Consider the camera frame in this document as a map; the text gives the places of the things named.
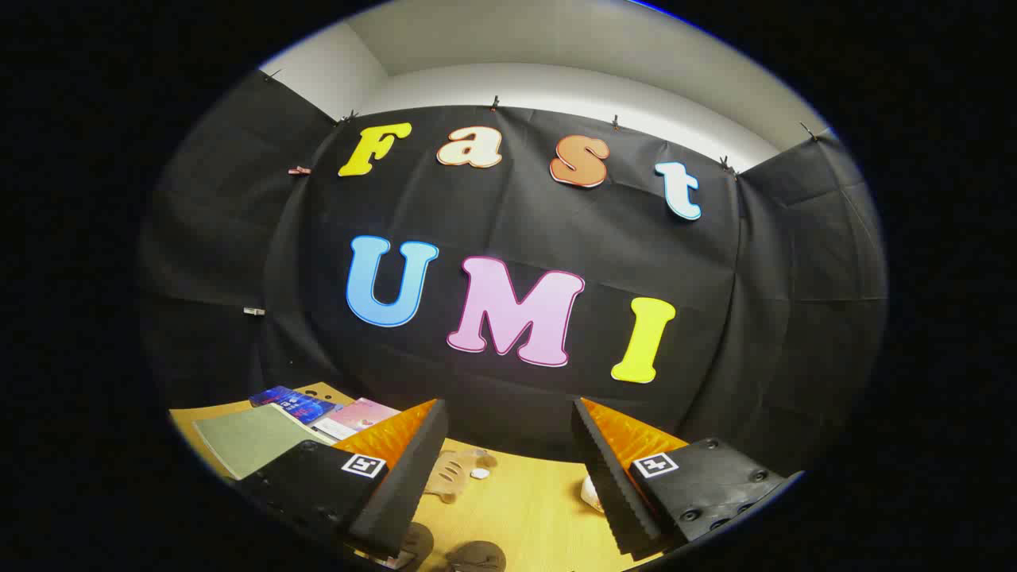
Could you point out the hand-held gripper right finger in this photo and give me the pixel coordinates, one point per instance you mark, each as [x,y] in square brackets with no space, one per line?
[612,485]

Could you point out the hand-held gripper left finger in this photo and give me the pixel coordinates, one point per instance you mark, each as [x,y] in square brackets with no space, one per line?
[413,477]

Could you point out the brown fuzzy shoe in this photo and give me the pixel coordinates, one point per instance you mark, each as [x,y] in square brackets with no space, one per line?
[477,556]
[413,544]

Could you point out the white plush toy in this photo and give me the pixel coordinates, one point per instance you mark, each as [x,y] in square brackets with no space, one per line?
[592,492]

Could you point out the tan bread-shaped plush toy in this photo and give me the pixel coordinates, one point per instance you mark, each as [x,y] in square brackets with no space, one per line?
[457,473]

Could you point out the pink book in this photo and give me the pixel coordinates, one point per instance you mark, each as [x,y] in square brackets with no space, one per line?
[357,415]

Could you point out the blue book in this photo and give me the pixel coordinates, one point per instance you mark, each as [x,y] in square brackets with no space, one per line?
[294,401]

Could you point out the black backdrop cloth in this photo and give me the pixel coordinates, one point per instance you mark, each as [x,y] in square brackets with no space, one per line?
[477,214]

